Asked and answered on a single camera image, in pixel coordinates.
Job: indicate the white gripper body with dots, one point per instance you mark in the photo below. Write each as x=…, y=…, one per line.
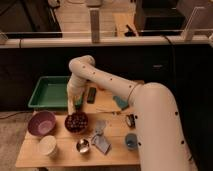
x=71, y=95

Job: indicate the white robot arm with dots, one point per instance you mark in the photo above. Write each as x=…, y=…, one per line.
x=161, y=142

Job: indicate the dark red bowl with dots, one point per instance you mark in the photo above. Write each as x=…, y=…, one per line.
x=76, y=122

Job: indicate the purple bowl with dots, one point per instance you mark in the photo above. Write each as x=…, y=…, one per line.
x=42, y=123

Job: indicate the small metal bowl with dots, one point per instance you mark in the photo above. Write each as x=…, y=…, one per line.
x=83, y=146

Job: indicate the black rectangular block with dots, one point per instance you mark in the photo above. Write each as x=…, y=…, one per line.
x=91, y=95

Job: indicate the green plastic tray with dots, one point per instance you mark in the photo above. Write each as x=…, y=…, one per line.
x=50, y=93

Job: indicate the teal object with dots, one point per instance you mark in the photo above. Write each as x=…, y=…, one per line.
x=120, y=103

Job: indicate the grey blue cloth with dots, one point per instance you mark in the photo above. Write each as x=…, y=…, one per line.
x=98, y=139

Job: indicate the white cup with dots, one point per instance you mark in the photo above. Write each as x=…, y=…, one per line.
x=47, y=146

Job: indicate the black metal clip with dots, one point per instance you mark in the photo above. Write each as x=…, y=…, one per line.
x=130, y=120

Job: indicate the blue cup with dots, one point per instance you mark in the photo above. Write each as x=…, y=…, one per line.
x=131, y=141

